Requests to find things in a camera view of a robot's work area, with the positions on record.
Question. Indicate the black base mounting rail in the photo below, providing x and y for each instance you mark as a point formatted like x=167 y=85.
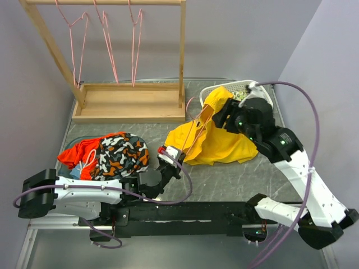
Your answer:
x=187 y=218

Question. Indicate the wooden hanger rack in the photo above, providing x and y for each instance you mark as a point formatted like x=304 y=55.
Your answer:
x=155 y=102

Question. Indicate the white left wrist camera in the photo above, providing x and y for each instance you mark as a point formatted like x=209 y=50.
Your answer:
x=170 y=155

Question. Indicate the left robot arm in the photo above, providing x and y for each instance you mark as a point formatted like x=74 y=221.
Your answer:
x=47 y=192

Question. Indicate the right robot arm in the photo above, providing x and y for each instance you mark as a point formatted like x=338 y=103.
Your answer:
x=324 y=218

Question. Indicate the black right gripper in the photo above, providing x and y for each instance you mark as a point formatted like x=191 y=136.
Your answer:
x=231 y=107

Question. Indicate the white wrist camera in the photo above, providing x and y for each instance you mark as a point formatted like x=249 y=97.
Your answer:
x=170 y=155
x=254 y=91

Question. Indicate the white perforated plastic basket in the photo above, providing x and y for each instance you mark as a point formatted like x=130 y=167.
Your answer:
x=237 y=88

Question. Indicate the yellow shorts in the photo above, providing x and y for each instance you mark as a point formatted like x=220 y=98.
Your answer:
x=204 y=143

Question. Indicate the lemon print cloth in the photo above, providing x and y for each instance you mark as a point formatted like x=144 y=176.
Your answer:
x=239 y=94

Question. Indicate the camouflage print shorts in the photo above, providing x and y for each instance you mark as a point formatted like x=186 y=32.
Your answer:
x=120 y=155

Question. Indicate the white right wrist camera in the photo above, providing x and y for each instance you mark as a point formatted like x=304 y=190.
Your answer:
x=254 y=91

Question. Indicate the orange shorts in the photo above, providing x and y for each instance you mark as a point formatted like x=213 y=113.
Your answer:
x=82 y=153

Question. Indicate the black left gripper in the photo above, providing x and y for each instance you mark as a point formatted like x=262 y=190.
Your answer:
x=177 y=170

